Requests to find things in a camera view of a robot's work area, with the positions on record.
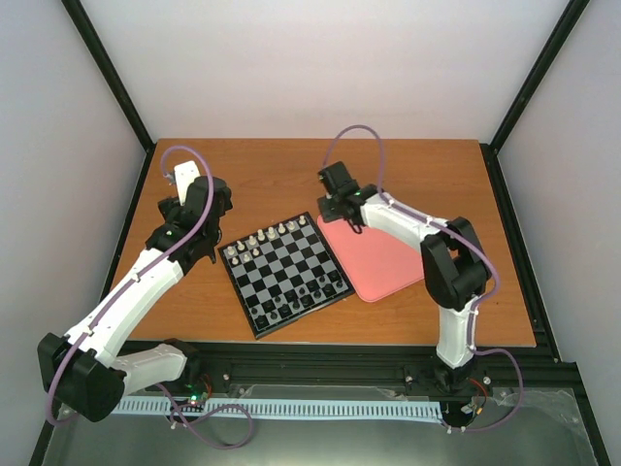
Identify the pink plastic tray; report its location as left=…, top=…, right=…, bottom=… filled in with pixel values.
left=317, top=216, right=424, bottom=303

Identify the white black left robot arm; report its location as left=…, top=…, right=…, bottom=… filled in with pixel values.
left=37, top=161, right=232, bottom=422

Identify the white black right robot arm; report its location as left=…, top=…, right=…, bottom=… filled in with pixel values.
left=318, top=162, right=498, bottom=393

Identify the black grey chess board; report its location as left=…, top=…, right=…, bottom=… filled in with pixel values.
left=218, top=212, right=354, bottom=340

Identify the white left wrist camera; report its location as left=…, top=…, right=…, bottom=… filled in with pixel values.
left=167, top=161, right=200, bottom=206

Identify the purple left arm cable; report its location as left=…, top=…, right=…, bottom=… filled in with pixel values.
left=44, top=144, right=255, bottom=449

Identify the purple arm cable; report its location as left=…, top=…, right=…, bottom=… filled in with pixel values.
left=322, top=124, right=526, bottom=434
left=44, top=144, right=255, bottom=449

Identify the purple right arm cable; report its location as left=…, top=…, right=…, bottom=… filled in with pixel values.
left=322, top=124, right=526, bottom=434

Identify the black aluminium frame rail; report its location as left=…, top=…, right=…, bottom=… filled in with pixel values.
left=189, top=342, right=586, bottom=399

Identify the left black corner post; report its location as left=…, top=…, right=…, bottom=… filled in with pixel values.
left=60, top=0, right=157, bottom=154

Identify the black corner post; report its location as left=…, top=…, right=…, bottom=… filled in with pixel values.
left=487, top=0, right=592, bottom=154
left=60, top=0, right=157, bottom=154

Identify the white slotted cable duct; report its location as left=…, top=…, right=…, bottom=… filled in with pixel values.
left=113, top=396, right=441, bottom=423

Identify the right black corner post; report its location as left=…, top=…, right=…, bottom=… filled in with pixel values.
left=487, top=0, right=592, bottom=154

